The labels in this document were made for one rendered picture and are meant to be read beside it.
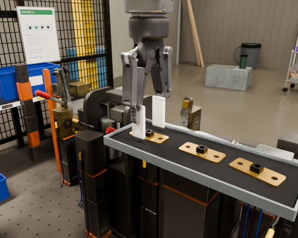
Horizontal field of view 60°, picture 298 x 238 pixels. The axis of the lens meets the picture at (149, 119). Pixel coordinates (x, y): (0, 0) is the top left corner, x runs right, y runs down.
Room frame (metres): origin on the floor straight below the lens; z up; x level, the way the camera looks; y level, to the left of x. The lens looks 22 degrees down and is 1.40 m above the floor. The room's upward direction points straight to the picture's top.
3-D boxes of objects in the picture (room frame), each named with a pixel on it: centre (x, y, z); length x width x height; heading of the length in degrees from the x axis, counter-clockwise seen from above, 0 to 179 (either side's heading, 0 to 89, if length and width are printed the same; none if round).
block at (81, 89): (1.40, 0.39, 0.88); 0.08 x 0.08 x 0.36; 52
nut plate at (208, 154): (0.43, -0.10, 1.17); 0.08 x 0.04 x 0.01; 51
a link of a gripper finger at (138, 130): (0.48, 0.02, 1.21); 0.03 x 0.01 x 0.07; 54
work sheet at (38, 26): (1.55, 0.63, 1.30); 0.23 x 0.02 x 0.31; 142
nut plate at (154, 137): (0.51, 0.00, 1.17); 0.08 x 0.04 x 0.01; 54
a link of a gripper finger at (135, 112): (0.46, 0.03, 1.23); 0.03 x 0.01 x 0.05; 144
